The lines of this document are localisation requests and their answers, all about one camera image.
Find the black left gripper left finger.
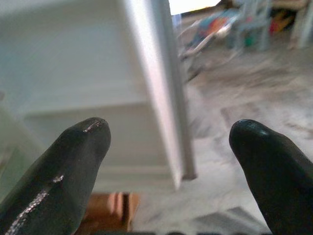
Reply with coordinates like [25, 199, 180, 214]
[0, 117, 112, 235]

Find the white low table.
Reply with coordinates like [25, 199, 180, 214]
[229, 0, 313, 51]

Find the white fridge door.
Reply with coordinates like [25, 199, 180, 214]
[0, 0, 198, 190]

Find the orange brick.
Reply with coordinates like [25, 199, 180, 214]
[78, 192, 140, 232]

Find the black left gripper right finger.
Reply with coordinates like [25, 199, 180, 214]
[229, 119, 313, 235]

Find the colourful baby bouncer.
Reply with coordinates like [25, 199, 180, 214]
[177, 8, 242, 59]

